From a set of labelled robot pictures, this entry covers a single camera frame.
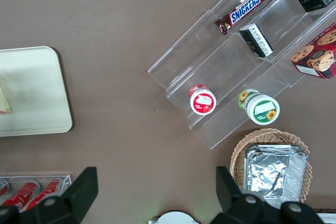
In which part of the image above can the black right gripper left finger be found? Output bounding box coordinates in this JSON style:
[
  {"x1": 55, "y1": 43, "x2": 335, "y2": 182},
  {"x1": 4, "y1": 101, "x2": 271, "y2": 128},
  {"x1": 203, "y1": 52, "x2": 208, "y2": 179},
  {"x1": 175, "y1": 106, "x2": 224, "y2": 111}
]
[{"x1": 34, "y1": 166, "x2": 99, "y2": 224}]

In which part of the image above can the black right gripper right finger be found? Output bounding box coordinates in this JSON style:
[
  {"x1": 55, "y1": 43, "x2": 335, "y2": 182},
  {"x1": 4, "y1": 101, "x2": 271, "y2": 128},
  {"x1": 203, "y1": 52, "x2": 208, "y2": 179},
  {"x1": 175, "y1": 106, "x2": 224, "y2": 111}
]
[{"x1": 215, "y1": 166, "x2": 265, "y2": 224}]

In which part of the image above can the triangle sandwich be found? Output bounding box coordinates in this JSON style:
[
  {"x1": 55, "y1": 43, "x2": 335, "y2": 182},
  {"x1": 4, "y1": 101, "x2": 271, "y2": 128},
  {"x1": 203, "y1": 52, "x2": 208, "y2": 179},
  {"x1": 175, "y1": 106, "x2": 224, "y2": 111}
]
[{"x1": 0, "y1": 73, "x2": 13, "y2": 115}]

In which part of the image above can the light tan wicker basket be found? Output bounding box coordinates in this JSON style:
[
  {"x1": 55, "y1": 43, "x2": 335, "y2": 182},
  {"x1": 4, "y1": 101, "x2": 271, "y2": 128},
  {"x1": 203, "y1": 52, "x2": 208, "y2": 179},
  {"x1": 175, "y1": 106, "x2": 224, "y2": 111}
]
[{"x1": 229, "y1": 128, "x2": 313, "y2": 209}]

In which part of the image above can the beige plastic tray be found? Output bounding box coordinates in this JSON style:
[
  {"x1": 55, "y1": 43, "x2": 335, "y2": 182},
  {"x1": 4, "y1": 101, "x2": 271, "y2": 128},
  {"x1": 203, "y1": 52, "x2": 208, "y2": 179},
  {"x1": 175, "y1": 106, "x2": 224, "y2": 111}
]
[{"x1": 0, "y1": 46, "x2": 74, "y2": 138}]

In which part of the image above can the clear acrylic bottle rack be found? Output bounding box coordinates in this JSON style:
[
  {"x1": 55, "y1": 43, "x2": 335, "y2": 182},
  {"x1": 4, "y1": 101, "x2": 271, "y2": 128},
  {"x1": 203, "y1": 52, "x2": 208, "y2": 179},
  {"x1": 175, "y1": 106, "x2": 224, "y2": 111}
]
[{"x1": 0, "y1": 174, "x2": 72, "y2": 210}]

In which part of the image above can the red cola bottle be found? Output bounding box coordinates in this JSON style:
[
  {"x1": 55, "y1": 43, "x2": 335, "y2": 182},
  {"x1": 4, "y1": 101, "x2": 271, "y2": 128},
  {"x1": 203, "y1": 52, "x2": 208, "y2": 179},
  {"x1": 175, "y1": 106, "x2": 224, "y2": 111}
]
[
  {"x1": 25, "y1": 178, "x2": 64, "y2": 210},
  {"x1": 0, "y1": 180, "x2": 40, "y2": 210},
  {"x1": 0, "y1": 178, "x2": 11, "y2": 197}
]

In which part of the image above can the aluminium foil container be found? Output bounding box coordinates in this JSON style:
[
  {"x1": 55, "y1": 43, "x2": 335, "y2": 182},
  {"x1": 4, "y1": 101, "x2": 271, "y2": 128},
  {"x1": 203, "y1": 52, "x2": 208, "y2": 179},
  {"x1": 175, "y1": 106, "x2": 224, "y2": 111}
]
[{"x1": 243, "y1": 143, "x2": 308, "y2": 209}]

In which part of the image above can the white snack bin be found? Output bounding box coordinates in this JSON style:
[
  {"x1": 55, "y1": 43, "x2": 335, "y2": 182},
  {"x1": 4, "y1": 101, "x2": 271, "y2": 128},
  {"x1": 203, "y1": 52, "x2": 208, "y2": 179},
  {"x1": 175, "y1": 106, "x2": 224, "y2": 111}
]
[{"x1": 314, "y1": 209, "x2": 336, "y2": 224}]

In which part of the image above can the green lid sunflower cup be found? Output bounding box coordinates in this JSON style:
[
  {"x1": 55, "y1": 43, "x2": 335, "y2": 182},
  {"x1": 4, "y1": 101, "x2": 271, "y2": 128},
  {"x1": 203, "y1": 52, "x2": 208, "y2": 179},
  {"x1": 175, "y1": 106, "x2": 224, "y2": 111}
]
[{"x1": 237, "y1": 88, "x2": 281, "y2": 126}]

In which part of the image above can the red lid strawberry cup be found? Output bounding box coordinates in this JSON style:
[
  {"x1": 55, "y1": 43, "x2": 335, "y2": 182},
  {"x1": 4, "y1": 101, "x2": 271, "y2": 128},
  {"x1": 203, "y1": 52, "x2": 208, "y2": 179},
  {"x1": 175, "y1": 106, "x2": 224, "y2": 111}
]
[{"x1": 188, "y1": 83, "x2": 217, "y2": 116}]

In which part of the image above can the clear acrylic step shelf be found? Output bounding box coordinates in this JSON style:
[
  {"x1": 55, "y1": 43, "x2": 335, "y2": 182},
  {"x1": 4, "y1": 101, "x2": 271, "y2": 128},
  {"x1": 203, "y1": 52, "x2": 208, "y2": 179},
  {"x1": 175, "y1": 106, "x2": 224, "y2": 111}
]
[{"x1": 146, "y1": 0, "x2": 336, "y2": 151}]

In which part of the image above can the red chocolate cookie box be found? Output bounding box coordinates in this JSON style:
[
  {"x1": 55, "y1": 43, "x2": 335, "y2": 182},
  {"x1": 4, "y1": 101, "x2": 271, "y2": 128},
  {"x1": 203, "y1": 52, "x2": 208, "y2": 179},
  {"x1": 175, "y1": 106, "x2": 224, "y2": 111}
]
[{"x1": 289, "y1": 23, "x2": 336, "y2": 80}]

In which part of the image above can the snickers chocolate bar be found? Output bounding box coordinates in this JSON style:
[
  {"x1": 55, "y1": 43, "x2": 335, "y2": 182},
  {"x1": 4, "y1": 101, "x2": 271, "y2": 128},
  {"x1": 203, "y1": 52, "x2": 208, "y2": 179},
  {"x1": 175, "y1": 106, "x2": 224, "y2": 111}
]
[{"x1": 214, "y1": 0, "x2": 271, "y2": 36}]

